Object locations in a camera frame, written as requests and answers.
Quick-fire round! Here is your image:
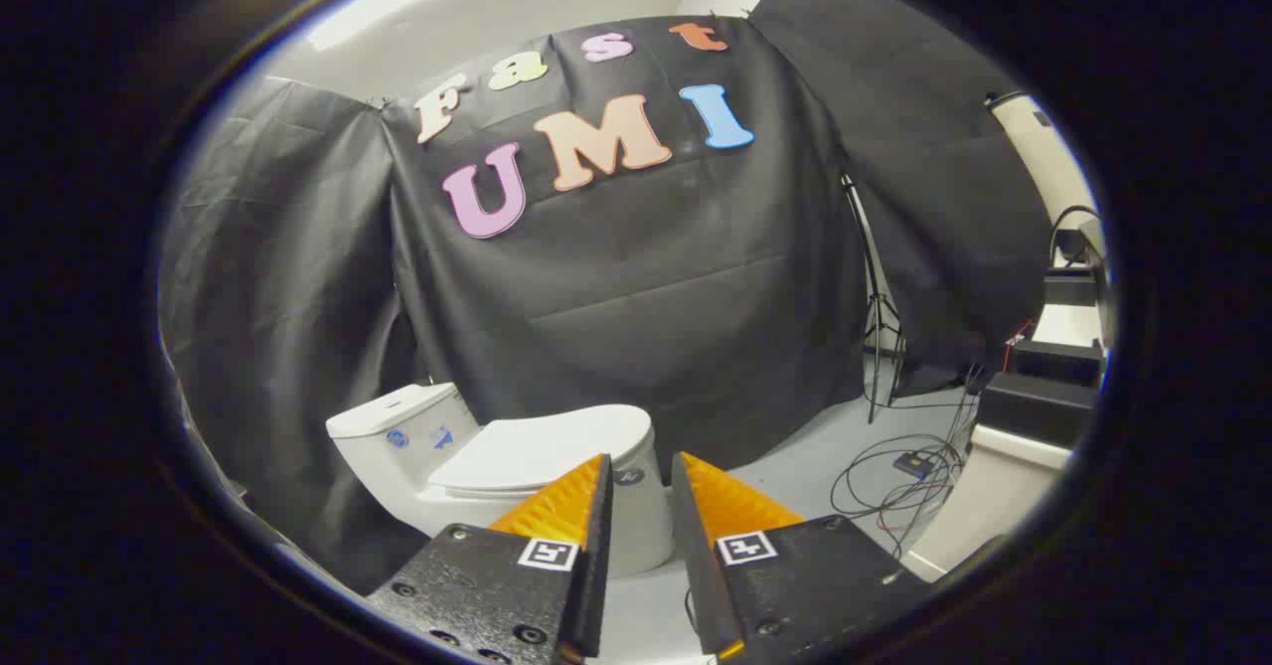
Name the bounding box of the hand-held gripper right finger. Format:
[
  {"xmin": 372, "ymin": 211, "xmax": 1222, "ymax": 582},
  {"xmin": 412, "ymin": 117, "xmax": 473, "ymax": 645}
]
[{"xmin": 671, "ymin": 451, "xmax": 935, "ymax": 662}]

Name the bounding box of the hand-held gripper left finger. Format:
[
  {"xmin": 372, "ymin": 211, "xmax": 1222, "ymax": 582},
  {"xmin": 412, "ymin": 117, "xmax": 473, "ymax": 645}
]
[{"xmin": 363, "ymin": 453, "xmax": 615, "ymax": 665}]

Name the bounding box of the white toilet lid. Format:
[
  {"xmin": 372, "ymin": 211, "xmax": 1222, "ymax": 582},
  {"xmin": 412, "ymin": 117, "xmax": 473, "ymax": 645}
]
[{"xmin": 427, "ymin": 405, "xmax": 653, "ymax": 495}]

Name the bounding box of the white toilet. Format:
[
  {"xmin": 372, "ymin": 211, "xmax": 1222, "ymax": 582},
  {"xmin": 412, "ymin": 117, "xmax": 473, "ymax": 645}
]
[{"xmin": 325, "ymin": 382, "xmax": 677, "ymax": 580}]

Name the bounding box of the black backdrop cloth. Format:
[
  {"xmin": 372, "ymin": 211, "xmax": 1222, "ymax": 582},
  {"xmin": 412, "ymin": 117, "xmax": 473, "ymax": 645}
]
[{"xmin": 159, "ymin": 0, "xmax": 1054, "ymax": 596}]

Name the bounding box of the black tripod stand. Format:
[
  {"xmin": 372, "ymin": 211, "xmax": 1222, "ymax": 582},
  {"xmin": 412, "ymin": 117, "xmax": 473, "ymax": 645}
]
[{"xmin": 840, "ymin": 173, "xmax": 907, "ymax": 425}]

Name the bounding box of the white cabinet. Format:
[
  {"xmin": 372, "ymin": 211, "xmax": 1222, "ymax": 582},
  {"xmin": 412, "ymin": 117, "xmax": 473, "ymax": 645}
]
[{"xmin": 909, "ymin": 424, "xmax": 1074, "ymax": 582}]

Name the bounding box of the large black box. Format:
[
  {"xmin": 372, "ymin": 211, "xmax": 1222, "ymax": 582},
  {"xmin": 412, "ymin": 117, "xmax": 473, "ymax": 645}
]
[{"xmin": 979, "ymin": 372, "xmax": 1099, "ymax": 447}]

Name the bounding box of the flat black box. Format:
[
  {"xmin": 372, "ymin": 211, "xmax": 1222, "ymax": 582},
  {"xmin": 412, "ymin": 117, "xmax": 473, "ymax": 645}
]
[{"xmin": 1006, "ymin": 339, "xmax": 1106, "ymax": 388}]

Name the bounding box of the small black box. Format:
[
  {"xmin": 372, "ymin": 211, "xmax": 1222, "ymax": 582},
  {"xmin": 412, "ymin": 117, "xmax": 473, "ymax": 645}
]
[{"xmin": 1043, "ymin": 267, "xmax": 1099, "ymax": 308}]

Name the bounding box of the white cylindrical appliance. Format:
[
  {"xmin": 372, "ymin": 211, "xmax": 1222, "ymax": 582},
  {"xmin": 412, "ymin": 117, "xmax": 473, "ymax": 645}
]
[{"xmin": 984, "ymin": 90, "xmax": 1099, "ymax": 229}]

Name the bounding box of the tangle of black floor cables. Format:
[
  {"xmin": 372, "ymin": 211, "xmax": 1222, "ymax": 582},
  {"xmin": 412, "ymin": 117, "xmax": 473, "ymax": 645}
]
[{"xmin": 830, "ymin": 347, "xmax": 983, "ymax": 559}]

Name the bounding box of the black looped cable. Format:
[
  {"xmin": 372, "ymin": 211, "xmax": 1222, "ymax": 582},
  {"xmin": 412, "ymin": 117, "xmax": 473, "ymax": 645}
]
[{"xmin": 1048, "ymin": 205, "xmax": 1100, "ymax": 268}]

